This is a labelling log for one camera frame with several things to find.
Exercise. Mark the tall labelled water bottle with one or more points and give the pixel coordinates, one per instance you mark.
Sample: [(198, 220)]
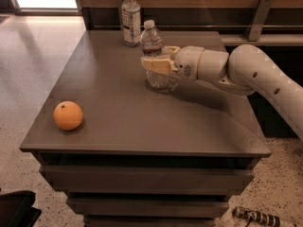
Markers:
[(131, 22)]

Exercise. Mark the black bin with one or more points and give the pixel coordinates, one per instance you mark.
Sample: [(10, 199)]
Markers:
[(17, 210)]

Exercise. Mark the striped power strip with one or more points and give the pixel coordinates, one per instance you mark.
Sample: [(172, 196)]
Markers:
[(256, 216)]

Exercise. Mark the orange fruit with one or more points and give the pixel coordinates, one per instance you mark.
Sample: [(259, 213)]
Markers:
[(68, 115)]

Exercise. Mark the grey drawer cabinet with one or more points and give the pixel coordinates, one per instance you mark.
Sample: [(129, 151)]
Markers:
[(142, 158)]

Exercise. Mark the clear ribbed water bottle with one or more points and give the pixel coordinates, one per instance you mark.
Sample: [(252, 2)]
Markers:
[(152, 46)]

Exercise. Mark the metal wall rail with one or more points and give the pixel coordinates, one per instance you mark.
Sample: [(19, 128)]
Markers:
[(181, 27)]

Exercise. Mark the metal wall bracket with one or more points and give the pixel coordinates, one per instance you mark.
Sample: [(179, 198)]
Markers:
[(254, 30)]

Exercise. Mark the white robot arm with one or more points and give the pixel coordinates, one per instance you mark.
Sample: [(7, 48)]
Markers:
[(245, 70)]

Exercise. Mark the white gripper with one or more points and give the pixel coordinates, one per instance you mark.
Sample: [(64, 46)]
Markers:
[(187, 61)]

